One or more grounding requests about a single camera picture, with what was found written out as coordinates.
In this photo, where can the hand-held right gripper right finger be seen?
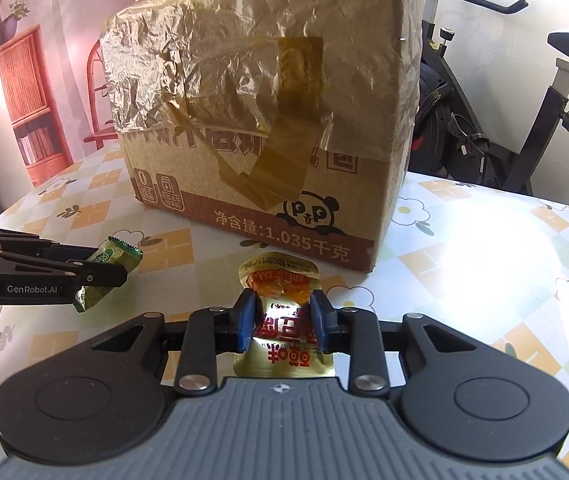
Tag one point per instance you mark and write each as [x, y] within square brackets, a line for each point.
[320, 320]

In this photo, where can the green candy packet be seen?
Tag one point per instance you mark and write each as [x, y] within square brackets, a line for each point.
[114, 255]

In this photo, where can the plastic-lined cardboard box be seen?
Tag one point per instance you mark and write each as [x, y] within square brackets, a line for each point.
[264, 110]

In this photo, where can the golden red-label snack packet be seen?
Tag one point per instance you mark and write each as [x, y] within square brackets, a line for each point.
[282, 280]

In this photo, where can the black exercise bike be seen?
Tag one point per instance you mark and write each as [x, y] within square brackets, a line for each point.
[464, 110]

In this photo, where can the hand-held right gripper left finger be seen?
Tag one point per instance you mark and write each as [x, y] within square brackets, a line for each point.
[245, 320]

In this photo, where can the pink room wall poster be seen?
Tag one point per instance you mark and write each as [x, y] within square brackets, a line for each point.
[44, 85]

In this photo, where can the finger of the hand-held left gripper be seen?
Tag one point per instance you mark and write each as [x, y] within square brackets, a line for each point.
[89, 280]
[24, 244]

